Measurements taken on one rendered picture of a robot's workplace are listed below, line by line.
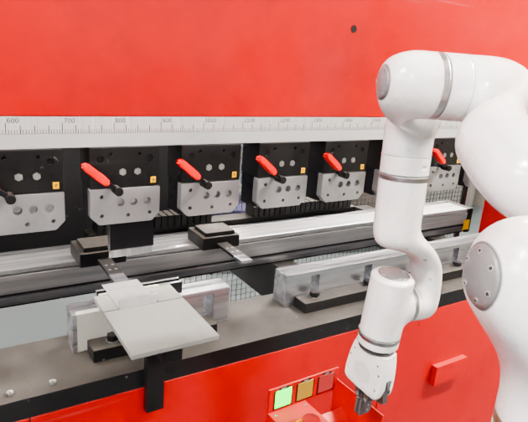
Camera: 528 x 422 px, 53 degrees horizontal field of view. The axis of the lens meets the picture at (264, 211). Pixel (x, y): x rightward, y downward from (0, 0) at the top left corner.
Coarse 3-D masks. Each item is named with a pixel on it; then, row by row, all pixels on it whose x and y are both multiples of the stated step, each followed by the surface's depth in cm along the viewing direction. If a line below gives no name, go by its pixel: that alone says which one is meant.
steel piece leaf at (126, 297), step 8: (120, 288) 123; (128, 288) 124; (136, 288) 124; (144, 288) 124; (112, 296) 119; (120, 296) 119; (128, 296) 119; (136, 296) 115; (144, 296) 116; (152, 296) 117; (120, 304) 114; (128, 304) 115; (136, 304) 116; (144, 304) 117
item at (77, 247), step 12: (72, 240) 144; (84, 240) 141; (96, 240) 142; (72, 252) 143; (84, 252) 137; (96, 252) 138; (108, 252) 139; (84, 264) 136; (96, 264) 138; (108, 264) 135; (108, 276) 130; (120, 276) 129
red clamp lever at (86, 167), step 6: (84, 162) 105; (84, 168) 104; (90, 168) 104; (90, 174) 104; (96, 174) 105; (102, 174) 106; (96, 180) 106; (102, 180) 106; (108, 180) 107; (108, 186) 107; (114, 186) 108; (114, 192) 108; (120, 192) 108
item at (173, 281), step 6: (144, 282) 128; (150, 282) 128; (156, 282) 129; (162, 282) 130; (168, 282) 129; (174, 282) 129; (180, 282) 130; (174, 288) 129; (180, 288) 130; (96, 294) 121
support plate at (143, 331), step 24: (168, 288) 126; (120, 312) 113; (144, 312) 113; (168, 312) 114; (192, 312) 115; (120, 336) 104; (144, 336) 104; (168, 336) 105; (192, 336) 106; (216, 336) 107
